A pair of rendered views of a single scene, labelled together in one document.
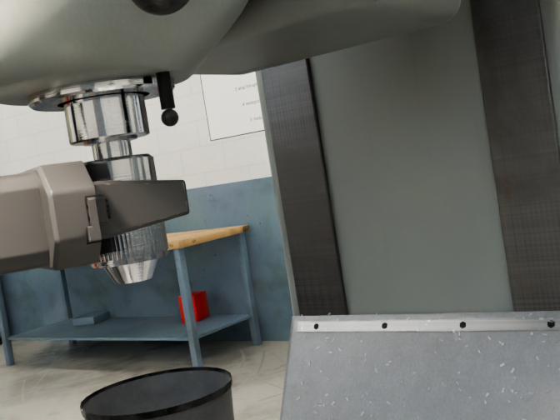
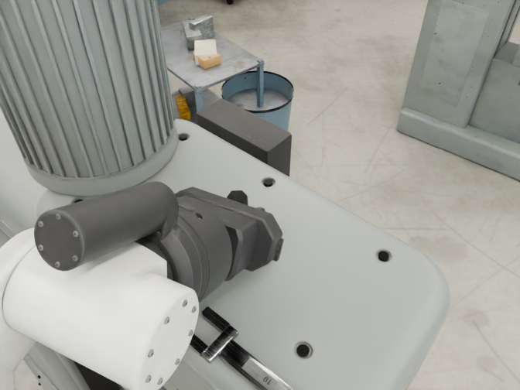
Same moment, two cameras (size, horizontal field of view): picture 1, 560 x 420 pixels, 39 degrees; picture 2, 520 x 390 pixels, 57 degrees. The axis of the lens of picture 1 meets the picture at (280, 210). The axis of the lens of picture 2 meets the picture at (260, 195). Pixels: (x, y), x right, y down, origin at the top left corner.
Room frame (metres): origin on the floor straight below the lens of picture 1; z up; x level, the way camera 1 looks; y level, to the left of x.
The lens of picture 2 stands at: (0.42, 0.43, 2.30)
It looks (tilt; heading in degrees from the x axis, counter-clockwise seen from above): 45 degrees down; 275
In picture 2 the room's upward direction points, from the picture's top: straight up
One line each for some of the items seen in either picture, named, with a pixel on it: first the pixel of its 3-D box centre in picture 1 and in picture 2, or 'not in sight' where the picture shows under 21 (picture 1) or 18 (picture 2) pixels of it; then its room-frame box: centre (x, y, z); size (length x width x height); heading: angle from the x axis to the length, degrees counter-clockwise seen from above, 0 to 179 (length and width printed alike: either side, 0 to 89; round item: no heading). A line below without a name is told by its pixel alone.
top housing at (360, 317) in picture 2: not in sight; (232, 273); (0.48, 0.08, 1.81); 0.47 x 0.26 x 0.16; 144
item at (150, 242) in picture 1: (123, 218); not in sight; (0.47, 0.09, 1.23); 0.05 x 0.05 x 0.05
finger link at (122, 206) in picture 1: (137, 204); not in sight; (0.44, 0.08, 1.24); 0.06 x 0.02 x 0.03; 119
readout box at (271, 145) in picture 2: not in sight; (245, 159); (0.51, -0.36, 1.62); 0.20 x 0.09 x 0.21; 144
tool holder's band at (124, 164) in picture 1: (115, 167); not in sight; (0.47, 0.09, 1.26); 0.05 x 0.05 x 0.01
